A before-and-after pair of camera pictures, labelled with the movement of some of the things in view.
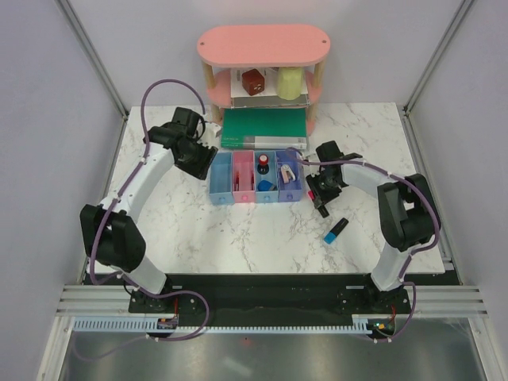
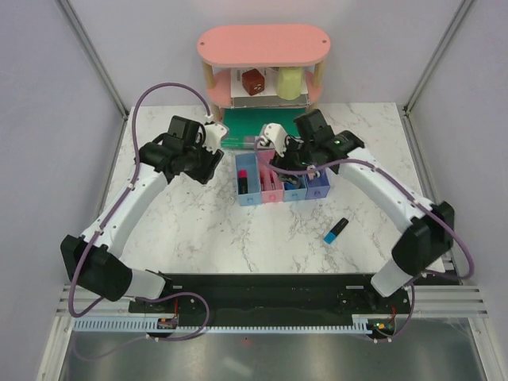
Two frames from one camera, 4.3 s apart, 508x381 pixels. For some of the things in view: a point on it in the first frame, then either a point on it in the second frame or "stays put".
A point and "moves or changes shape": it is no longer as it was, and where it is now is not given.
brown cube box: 253,82 stays put
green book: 264,128 stays put
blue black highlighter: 331,236 stays put
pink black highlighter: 322,209 → 242,178
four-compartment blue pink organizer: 255,177 moves or changes shape
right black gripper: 321,198 → 284,162
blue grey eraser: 264,186 → 290,186
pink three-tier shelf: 295,47 stays put
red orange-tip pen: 237,175 → 262,182
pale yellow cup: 290,82 stays put
